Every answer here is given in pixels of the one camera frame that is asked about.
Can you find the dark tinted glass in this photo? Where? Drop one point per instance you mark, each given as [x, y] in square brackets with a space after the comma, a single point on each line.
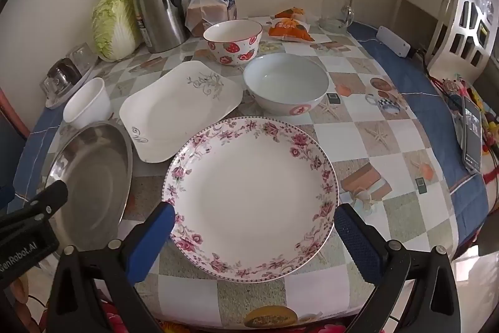
[64, 68]

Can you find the white oval tray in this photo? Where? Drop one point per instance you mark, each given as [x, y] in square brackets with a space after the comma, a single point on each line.
[80, 78]

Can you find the stainless steel basin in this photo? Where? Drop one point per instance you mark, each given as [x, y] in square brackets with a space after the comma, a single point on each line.
[93, 177]

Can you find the napa cabbage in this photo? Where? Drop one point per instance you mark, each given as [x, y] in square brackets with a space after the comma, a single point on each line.
[115, 24]

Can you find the floral rimmed round plate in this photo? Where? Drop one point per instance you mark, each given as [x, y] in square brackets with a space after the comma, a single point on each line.
[253, 200]

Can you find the smartphone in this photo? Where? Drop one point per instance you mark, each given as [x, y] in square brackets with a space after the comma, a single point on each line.
[472, 138]

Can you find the white rectangular plate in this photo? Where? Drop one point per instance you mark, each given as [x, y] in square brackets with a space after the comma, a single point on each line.
[175, 110]

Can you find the clear drinking glass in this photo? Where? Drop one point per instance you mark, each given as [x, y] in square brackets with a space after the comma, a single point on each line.
[82, 56]
[52, 84]

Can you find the small plain white bowl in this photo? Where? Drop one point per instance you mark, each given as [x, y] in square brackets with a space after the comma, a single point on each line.
[85, 103]

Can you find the white wooden frame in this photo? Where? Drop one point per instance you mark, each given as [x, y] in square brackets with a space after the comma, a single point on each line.
[403, 5]

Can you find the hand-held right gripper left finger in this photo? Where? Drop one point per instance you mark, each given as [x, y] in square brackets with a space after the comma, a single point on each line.
[156, 235]

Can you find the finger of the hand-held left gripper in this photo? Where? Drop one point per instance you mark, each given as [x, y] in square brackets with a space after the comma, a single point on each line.
[46, 202]

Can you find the stainless steel thermos jug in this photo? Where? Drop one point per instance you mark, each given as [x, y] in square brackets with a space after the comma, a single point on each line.
[160, 13]

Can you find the orange snack packet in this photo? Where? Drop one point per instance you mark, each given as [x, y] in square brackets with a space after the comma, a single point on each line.
[290, 29]
[292, 12]

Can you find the strawberry print bowl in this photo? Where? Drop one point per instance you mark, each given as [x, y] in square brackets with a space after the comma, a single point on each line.
[234, 50]

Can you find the clear glass mug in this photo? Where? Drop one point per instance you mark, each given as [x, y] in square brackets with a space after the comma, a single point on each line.
[331, 24]

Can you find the white power strip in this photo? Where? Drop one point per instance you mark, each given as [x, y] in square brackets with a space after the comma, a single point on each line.
[391, 40]

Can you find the colourful small toys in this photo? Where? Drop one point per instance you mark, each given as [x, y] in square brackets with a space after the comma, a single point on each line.
[477, 95]

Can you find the large white bowl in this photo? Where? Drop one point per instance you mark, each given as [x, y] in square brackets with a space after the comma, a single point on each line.
[284, 79]

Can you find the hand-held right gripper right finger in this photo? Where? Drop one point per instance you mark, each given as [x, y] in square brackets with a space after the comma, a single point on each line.
[356, 243]

